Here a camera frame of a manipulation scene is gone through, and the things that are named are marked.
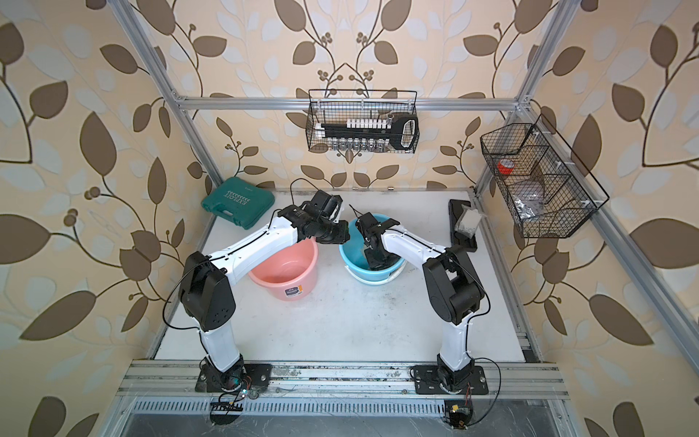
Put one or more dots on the black wire basket back wall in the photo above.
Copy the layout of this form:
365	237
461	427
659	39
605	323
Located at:
335	105

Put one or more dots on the black socket set holder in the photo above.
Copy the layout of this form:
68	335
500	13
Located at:
399	133

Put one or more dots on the black tray with plastic bag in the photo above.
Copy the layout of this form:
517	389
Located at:
464	223

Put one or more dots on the black wire basket wall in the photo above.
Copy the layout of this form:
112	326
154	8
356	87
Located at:
572	193
335	105

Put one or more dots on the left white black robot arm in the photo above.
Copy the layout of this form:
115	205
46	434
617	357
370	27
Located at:
205	290

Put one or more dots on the green plastic tool case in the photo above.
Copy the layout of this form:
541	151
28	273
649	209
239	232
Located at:
238	202

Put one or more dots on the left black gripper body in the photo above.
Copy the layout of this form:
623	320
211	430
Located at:
331	232

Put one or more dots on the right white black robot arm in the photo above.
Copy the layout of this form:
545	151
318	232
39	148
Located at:
454	292

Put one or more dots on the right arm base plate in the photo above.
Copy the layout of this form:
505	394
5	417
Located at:
441	380

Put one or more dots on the black wire basket right wall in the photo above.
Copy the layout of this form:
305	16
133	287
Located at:
572	193

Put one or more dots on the aluminium front rail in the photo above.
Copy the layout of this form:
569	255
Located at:
354	380

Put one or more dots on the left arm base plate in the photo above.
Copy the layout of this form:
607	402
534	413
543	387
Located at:
249	377

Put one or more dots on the pink plastic bucket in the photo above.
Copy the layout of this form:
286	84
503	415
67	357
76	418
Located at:
291	274

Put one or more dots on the silver foil bag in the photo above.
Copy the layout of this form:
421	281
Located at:
528	199

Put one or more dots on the blue plastic bucket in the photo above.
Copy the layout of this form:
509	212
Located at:
356	264

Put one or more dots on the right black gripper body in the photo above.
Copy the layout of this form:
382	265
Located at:
378	259

